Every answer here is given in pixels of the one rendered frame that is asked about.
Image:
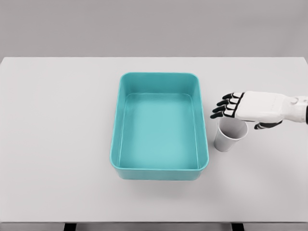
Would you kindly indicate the teal rectangular plastic basket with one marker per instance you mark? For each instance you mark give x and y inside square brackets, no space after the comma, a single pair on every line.
[158,125]

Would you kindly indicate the white paper cup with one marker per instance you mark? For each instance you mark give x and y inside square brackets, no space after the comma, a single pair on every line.
[229,134]

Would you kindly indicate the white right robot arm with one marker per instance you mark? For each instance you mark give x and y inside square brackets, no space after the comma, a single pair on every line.
[299,109]

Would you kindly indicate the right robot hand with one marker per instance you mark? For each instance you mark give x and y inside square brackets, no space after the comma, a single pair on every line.
[260,106]

